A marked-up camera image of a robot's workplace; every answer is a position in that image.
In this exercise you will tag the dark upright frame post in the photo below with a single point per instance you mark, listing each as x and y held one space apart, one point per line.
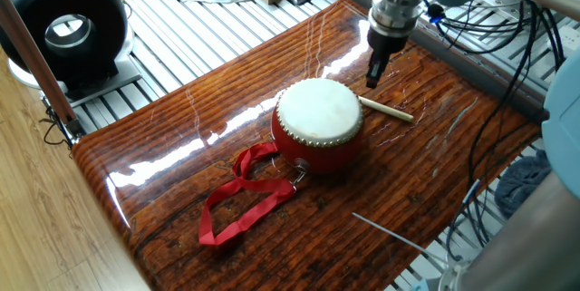
36 60

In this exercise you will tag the metal snap hook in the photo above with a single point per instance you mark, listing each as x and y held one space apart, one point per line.
299 177

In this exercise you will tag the blue-grey towel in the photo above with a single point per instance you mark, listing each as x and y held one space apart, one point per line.
521 182

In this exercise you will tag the wood-grain table mat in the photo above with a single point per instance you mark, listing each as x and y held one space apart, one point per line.
317 255

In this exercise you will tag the red drum with white skin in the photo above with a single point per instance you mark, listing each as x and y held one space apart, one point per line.
317 112

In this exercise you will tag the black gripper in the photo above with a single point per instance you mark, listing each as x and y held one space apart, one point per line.
387 42

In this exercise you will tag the wooden drumstick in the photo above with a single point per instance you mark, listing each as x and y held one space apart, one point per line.
385 109

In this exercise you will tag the white zip tie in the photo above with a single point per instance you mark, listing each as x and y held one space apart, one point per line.
399 236

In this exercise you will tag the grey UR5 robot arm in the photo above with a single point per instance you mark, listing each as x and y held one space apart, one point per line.
562 132

